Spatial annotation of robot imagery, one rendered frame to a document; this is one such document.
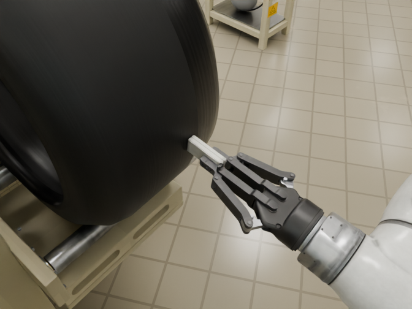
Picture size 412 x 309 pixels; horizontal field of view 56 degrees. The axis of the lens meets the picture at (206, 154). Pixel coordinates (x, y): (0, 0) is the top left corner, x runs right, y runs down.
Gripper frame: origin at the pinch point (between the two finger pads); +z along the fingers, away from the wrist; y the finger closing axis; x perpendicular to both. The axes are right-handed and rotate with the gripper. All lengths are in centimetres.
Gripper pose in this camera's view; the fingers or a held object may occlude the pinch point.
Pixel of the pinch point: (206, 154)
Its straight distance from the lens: 63.2
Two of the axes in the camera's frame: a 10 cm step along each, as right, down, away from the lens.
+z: -7.6, -5.7, 3.3
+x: -1.1, 6.0, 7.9
